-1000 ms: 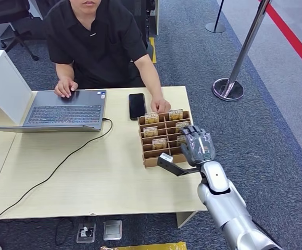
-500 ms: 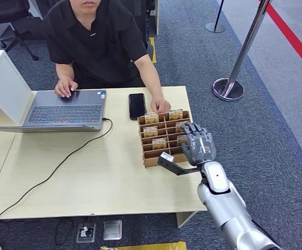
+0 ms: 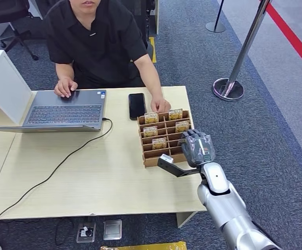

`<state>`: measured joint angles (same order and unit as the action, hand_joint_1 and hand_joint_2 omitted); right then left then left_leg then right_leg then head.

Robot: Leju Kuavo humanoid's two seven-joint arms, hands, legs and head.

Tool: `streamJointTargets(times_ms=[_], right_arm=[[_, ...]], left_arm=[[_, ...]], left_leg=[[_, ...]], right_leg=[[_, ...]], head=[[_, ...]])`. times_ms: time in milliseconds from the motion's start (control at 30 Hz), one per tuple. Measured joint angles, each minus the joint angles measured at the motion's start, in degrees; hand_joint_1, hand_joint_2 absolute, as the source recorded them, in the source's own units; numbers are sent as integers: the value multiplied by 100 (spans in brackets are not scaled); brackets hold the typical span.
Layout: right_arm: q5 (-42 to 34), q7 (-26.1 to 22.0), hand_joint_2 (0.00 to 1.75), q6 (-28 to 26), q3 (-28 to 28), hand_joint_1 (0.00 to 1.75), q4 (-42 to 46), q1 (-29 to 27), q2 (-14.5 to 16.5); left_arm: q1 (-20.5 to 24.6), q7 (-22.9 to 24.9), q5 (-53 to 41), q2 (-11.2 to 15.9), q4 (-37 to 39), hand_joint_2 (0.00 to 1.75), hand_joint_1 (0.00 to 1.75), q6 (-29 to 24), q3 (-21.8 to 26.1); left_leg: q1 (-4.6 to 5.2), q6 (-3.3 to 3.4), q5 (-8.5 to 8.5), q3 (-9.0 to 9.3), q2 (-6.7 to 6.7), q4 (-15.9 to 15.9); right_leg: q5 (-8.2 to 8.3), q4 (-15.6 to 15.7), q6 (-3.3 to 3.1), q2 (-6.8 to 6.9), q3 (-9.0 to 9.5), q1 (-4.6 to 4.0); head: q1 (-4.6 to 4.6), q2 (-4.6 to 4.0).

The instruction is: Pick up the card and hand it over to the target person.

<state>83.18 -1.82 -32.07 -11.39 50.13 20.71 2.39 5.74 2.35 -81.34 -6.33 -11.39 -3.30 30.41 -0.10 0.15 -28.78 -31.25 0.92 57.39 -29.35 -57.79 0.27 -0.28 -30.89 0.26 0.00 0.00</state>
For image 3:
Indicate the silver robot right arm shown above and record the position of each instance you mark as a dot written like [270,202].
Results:
[232,210]

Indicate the person's left hand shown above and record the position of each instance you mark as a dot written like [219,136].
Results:
[161,104]

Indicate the person's right hand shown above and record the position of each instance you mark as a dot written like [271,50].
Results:
[65,87]

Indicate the gold printed card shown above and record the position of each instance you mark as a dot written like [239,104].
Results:
[182,127]
[151,118]
[175,114]
[150,131]
[180,141]
[158,143]

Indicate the black chair behind person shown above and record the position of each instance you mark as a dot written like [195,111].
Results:
[140,17]

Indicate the dark stanchion post with base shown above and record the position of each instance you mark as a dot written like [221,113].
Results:
[215,26]

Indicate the black office chair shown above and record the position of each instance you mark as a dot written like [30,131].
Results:
[8,10]

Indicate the white partition panel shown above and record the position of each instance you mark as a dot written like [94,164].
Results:
[156,15]

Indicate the silver floor socket cover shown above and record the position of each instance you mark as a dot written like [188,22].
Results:
[112,230]

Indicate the person's left forearm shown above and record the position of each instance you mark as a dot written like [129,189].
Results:
[151,76]

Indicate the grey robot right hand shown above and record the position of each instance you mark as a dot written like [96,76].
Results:
[199,148]

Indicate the open floor socket box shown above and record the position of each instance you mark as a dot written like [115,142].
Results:
[85,232]

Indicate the yellow floor tape strip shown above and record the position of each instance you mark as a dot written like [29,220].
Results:
[152,50]

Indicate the red barrier belt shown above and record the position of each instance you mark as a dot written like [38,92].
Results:
[293,39]

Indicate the person's right forearm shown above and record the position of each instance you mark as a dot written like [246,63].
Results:
[64,70]

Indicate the black smartphone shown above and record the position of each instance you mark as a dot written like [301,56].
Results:
[137,106]

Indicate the pale wooden table leg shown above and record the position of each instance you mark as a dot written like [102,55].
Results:
[183,219]

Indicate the chrome stanchion post with base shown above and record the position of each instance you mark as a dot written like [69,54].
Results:
[244,48]

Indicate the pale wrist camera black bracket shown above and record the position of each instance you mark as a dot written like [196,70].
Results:
[177,169]

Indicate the grey laptop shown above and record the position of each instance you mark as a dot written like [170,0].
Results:
[67,112]

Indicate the white cabinet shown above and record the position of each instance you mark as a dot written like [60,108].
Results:
[5,86]

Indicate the person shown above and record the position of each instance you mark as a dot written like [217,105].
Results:
[99,45]

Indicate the brown cardboard card organizer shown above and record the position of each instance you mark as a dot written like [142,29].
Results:
[156,159]

